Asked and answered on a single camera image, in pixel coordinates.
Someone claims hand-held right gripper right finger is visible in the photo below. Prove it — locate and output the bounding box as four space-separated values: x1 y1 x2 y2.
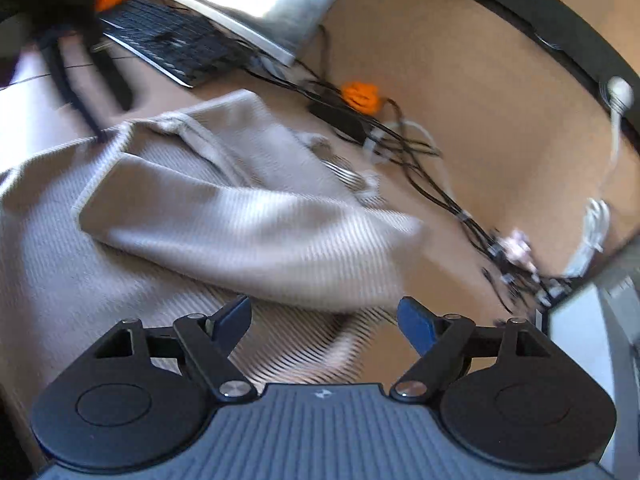
389 296 551 404

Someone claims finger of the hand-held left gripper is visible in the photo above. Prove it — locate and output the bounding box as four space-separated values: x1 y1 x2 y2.
82 20 135 112
37 35 112 143

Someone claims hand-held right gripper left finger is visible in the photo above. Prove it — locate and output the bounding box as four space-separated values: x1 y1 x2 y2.
95 295 258 404

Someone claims beige ribbed sweater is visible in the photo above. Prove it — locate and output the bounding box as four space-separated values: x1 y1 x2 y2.
0 88 437 403

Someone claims black keyboard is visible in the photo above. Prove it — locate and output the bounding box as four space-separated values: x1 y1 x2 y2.
99 0 251 89

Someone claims silver monitor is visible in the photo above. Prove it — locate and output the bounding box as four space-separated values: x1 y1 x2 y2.
120 0 362 67

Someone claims white grey box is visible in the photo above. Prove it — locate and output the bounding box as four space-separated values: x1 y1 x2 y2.
535 245 640 480

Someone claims black power adapter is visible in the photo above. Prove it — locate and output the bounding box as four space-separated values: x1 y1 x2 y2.
307 100 370 145

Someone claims orange plastic clip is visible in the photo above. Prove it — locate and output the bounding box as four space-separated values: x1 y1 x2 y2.
339 80 385 113

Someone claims black cable bundle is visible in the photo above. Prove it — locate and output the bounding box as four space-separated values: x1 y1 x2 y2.
245 25 573 318

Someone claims white coiled cable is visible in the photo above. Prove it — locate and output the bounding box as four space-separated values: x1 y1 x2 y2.
560 197 613 281

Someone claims white plug with cable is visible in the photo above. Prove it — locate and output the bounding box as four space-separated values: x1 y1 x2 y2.
599 76 632 171

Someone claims dark curved rail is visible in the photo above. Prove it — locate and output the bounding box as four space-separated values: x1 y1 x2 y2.
417 0 640 133

